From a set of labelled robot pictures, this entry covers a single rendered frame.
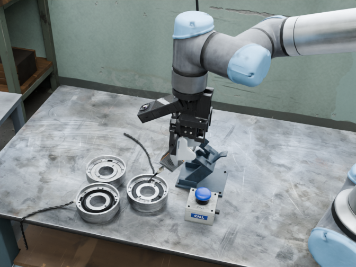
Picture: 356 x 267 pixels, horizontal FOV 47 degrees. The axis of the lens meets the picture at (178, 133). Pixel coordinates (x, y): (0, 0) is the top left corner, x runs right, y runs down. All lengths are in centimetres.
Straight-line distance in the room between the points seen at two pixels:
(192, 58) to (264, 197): 48
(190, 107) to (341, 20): 34
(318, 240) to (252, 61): 34
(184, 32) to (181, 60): 6
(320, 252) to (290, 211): 29
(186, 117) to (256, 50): 23
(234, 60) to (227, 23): 176
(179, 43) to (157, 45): 184
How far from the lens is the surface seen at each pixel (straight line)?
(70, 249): 130
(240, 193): 110
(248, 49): 74
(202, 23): 77
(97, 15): 268
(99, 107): 139
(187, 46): 78
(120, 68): 278
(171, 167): 99
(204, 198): 97
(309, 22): 80
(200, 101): 85
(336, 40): 78
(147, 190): 107
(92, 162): 113
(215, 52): 75
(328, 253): 81
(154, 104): 91
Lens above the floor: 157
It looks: 37 degrees down
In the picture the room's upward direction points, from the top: 4 degrees clockwise
